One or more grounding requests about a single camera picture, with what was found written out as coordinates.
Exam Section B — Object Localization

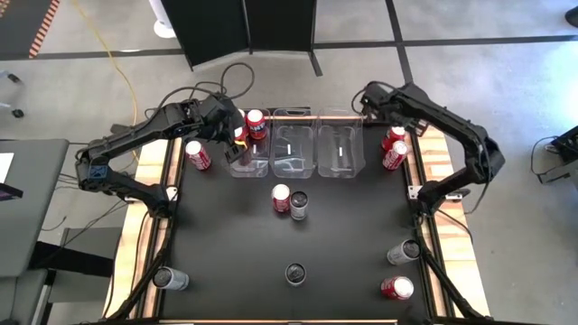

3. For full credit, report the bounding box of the white Celsius drink can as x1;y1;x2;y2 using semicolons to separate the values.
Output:
386;238;422;266
289;190;310;222
284;262;308;288
152;265;191;292

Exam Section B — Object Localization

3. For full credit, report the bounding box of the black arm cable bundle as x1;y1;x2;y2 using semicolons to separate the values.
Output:
144;61;256;121

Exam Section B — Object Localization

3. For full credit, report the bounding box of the black metal frame strut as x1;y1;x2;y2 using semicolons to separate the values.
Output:
415;220;482;321
107;216;175;321

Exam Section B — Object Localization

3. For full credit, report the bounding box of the black equipment box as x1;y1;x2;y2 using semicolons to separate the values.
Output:
531;125;578;185

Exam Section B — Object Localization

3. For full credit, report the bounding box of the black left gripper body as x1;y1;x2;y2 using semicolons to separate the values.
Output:
200;97;247;164

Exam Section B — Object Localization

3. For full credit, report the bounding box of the black room divider panel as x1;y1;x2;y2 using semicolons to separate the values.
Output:
160;0;324;78

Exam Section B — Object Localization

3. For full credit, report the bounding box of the yellow floor cable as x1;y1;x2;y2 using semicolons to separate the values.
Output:
71;0;139;163

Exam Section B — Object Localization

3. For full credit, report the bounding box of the dark tablet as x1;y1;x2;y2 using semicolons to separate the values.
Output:
0;182;24;202

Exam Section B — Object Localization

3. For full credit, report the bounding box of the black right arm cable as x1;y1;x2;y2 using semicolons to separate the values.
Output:
464;178;494;216

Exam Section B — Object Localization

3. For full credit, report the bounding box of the black mat with orange stripes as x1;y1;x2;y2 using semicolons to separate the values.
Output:
0;0;62;60

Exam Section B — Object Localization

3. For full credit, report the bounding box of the red Coca-Cola can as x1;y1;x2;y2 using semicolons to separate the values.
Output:
379;275;415;302
270;182;292;214
382;139;410;172
184;139;212;172

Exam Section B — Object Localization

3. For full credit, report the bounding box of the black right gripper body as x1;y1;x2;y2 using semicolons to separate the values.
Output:
359;80;394;124

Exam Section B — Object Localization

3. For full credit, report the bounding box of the grey desk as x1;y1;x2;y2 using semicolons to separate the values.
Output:
0;138;70;277

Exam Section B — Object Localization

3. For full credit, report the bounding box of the office chair base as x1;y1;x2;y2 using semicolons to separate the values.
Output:
0;70;26;119

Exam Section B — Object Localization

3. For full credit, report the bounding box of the white pedestal stand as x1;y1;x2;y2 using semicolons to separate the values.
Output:
147;0;178;40

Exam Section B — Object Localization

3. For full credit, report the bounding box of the white paper sheet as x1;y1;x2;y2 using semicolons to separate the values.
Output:
0;152;15;184

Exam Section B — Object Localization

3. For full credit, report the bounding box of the grey and black cabinet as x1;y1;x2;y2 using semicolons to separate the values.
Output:
29;227;117;304

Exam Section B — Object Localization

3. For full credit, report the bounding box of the clear plastic bin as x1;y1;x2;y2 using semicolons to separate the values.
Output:
317;106;367;180
269;107;319;180
228;107;271;179

